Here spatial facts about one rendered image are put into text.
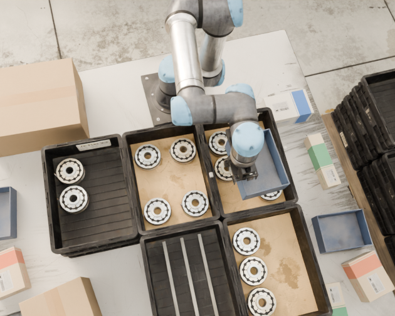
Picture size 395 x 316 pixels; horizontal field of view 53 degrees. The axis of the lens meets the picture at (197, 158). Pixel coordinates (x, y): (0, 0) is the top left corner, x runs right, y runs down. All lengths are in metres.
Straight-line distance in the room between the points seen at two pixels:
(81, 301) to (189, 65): 0.89
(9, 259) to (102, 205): 0.39
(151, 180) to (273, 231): 0.51
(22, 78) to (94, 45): 1.19
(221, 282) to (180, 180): 0.41
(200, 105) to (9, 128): 0.90
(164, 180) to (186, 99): 0.63
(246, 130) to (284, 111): 0.84
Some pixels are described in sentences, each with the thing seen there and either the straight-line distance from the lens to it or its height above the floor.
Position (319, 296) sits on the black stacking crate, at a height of 0.88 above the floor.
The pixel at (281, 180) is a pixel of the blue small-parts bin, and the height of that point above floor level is 1.08.
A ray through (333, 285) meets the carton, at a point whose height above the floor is 0.76.
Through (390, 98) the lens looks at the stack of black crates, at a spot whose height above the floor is 0.49.
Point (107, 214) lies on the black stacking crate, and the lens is 1.55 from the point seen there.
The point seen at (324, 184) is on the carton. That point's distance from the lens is 1.78.
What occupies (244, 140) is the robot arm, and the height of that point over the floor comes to 1.47.
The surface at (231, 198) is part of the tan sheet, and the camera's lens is 1.56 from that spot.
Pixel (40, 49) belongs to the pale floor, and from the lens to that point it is 2.95.
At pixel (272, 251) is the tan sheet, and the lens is 1.56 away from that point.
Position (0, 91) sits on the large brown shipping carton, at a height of 0.90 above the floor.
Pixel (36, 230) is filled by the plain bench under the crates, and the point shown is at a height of 0.70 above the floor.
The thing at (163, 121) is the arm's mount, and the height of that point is 0.76.
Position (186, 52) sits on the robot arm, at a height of 1.42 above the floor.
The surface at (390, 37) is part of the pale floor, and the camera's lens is 3.30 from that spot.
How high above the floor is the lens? 2.34
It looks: 71 degrees down
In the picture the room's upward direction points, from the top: 11 degrees clockwise
